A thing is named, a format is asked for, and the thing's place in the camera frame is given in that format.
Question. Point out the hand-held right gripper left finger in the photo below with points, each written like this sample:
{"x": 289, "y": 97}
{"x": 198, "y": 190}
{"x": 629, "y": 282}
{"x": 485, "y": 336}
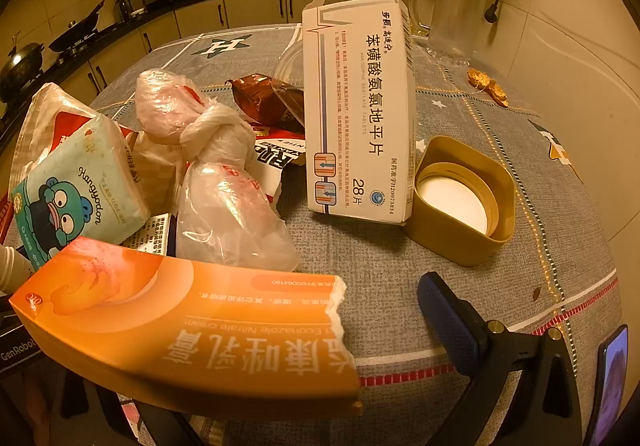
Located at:
{"x": 165, "y": 426}

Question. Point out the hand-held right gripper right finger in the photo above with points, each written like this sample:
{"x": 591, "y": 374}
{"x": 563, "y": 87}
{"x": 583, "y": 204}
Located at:
{"x": 445, "y": 316}

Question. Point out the orange medicine box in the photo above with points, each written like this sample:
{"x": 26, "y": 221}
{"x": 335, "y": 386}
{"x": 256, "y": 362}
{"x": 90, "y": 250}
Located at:
{"x": 200, "y": 326}

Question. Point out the yellow square lid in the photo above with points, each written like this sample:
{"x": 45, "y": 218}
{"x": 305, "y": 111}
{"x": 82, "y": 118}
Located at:
{"x": 450, "y": 206}

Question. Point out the teal cartoon tissue packet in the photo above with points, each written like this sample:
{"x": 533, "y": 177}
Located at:
{"x": 75, "y": 196}

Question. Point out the printed paper leaflet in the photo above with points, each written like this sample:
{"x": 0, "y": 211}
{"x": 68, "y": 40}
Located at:
{"x": 150, "y": 236}

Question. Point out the white medicine box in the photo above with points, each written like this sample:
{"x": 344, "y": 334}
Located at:
{"x": 360, "y": 116}

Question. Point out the knotted clear plastic bag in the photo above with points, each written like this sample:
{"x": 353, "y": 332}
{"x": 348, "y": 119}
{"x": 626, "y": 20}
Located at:
{"x": 230, "y": 211}

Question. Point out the red white printed carton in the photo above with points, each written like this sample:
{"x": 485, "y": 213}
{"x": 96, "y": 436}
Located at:
{"x": 272, "y": 161}

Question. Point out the white packet red label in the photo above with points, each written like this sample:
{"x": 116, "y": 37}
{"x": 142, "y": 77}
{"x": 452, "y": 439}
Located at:
{"x": 50, "y": 111}

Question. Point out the brown foil wrapper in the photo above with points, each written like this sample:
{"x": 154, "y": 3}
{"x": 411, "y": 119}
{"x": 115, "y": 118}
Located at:
{"x": 260, "y": 96}

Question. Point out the clear plastic lid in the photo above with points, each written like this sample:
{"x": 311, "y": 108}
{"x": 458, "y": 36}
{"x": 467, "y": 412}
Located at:
{"x": 289, "y": 69}

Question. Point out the white plastic bottle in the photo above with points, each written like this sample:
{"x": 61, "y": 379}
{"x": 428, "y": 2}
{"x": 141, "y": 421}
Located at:
{"x": 12, "y": 271}

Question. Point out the grey star-print tablecloth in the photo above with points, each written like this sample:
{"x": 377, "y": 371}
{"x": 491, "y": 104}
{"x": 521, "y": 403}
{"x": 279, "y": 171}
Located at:
{"x": 550, "y": 251}

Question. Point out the smartphone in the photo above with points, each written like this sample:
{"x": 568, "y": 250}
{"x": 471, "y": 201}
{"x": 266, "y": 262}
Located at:
{"x": 612, "y": 376}

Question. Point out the lidded wok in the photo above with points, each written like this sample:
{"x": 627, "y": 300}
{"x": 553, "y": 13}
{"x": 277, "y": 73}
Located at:
{"x": 20, "y": 69}

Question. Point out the glass pitcher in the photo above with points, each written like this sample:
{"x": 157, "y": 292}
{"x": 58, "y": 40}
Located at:
{"x": 455, "y": 16}

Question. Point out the black frying pan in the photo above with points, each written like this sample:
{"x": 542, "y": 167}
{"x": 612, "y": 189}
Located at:
{"x": 75, "y": 34}

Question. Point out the dark kettle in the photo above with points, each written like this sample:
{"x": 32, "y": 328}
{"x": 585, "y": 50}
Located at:
{"x": 122, "y": 6}

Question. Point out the beige base cabinets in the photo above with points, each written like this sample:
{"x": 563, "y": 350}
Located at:
{"x": 250, "y": 9}

